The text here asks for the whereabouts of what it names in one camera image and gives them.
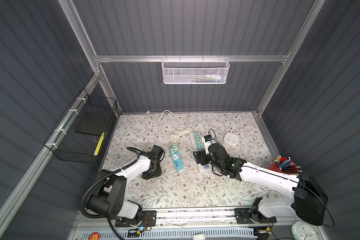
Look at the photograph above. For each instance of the black wire basket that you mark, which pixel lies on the black wire basket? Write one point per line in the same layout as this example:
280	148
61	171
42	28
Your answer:
75	137

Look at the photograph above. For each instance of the pens in red cup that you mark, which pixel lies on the pens in red cup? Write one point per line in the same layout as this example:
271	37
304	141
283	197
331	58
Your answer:
290	165

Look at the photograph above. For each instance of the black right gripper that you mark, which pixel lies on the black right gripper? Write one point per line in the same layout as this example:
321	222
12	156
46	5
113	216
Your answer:
200	155

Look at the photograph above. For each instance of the long white multicolour power strip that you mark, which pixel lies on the long white multicolour power strip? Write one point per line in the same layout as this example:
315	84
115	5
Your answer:
199	153

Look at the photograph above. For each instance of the white wire basket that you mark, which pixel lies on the white wire basket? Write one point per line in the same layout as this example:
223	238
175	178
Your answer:
195	71

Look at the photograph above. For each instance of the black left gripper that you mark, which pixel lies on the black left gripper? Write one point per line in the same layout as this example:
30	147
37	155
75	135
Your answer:
159	172

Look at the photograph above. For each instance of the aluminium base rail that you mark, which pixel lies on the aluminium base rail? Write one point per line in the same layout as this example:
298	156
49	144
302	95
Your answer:
178	218

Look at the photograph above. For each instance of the blue power strip with USB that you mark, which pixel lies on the blue power strip with USB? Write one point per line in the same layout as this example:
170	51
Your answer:
177	160

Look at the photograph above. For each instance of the red pen cup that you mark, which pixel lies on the red pen cup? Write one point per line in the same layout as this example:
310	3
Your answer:
275	166

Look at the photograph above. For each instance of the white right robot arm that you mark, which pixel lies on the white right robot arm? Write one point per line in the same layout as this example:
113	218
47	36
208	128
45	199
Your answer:
302	195

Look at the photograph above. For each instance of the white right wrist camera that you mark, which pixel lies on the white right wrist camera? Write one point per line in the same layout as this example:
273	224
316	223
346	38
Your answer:
207	141

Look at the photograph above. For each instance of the green two-tone plug adapter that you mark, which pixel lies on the green two-tone plug adapter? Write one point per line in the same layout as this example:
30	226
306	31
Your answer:
175	148

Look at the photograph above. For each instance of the white square power socket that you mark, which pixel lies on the white square power socket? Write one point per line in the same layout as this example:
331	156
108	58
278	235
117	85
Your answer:
231	139

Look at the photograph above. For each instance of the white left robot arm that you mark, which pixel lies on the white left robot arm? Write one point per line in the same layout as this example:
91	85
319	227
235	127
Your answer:
106	197

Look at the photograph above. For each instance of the white round clock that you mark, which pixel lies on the white round clock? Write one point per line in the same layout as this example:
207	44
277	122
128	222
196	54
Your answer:
303	231

